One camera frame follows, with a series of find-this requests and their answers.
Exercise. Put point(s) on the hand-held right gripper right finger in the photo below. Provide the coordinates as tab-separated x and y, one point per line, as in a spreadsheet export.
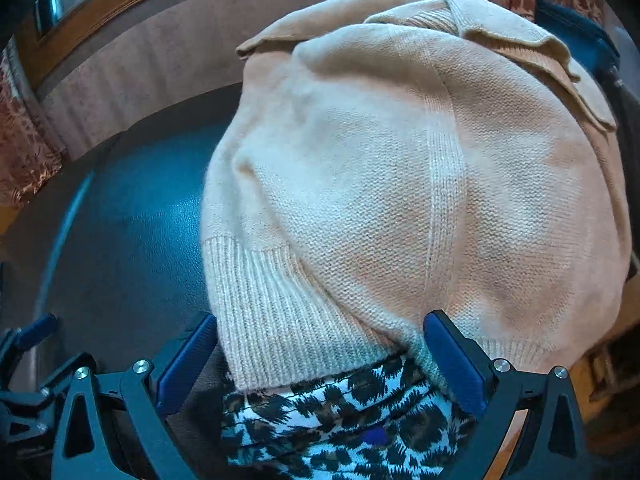
456	366

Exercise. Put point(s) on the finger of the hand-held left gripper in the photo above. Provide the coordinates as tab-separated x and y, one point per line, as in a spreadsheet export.
36	329
35	394

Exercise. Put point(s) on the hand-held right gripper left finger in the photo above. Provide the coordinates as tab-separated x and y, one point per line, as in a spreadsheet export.
186	360

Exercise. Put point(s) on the beige knit sweater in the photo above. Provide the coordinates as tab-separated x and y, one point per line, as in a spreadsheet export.
375	185

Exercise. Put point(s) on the dark brown cloth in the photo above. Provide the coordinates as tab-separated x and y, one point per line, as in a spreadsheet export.
200	435

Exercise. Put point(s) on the wooden ledge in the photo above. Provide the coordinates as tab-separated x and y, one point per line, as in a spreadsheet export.
7	222

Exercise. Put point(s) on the leopard print cloth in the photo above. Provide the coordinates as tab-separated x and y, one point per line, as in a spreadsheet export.
340	425

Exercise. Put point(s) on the grey sheer curtain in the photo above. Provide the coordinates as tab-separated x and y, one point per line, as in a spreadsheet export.
175	60

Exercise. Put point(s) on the dark blue cloth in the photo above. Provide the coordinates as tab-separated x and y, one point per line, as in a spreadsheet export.
575	35

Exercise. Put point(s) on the wooden table frame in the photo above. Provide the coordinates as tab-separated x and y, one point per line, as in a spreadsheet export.
600	377

